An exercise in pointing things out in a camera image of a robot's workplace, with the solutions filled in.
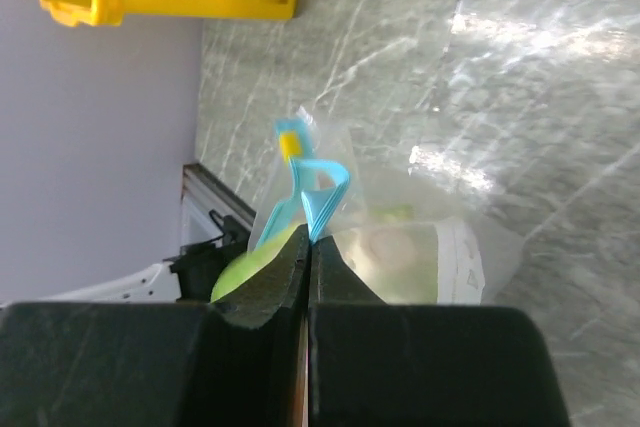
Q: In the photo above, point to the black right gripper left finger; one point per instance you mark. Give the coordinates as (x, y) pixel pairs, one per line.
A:
(236, 362)

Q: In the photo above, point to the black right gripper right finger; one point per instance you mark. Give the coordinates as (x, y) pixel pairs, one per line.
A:
(374, 364)

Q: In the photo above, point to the white toy cauliflower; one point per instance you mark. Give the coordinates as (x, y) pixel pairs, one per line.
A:
(395, 256)

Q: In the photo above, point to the clear bag with blue zipper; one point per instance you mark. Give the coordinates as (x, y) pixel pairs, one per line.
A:
(318, 180)

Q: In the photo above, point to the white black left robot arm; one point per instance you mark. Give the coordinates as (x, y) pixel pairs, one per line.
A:
(189, 276)

